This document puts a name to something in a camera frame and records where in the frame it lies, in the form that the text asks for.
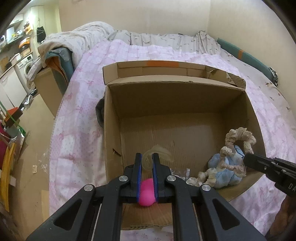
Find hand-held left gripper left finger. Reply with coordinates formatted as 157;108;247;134
26;153;142;241

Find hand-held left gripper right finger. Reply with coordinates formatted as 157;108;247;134
152;153;267;241

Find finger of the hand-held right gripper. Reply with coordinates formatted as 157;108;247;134
243;153;278;177

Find sheer translucent stocking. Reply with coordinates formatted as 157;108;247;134
142;145;173;171

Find pink rubber duck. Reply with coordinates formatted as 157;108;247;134
138;178;156;207

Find clear plastic packaging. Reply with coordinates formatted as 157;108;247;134
171;168;191;181

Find blue fluffy scrunchie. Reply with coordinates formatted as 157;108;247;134
208;148;247;189

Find beige lace scrunchie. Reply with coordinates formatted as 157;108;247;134
225;127;257;155
196;147;247;189

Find cream sock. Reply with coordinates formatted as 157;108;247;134
186;177;202;186

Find brown cardboard box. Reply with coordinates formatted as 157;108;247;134
102;60;267;230

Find person's right forearm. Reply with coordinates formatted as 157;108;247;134
269;196;296;241

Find dark grey cloth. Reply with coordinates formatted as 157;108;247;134
95;98;106;128

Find teal padded bed edge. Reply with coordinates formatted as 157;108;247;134
217;38;278;84

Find beige wooden cabinet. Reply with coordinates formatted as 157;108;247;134
34;67;64;118

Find yellow and red stools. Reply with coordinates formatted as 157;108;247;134
0;125;18;213

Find teal orange folded blanket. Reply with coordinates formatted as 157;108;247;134
45;46;75;84

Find orange box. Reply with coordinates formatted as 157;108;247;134
9;107;24;121

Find white crumpled duvet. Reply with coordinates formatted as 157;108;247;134
25;22;116;80

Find white washing machine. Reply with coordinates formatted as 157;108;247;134
17;54;36;89

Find black hanging garment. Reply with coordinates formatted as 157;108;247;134
37;26;46;43

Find black buckle strap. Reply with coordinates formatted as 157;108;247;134
269;67;278;87

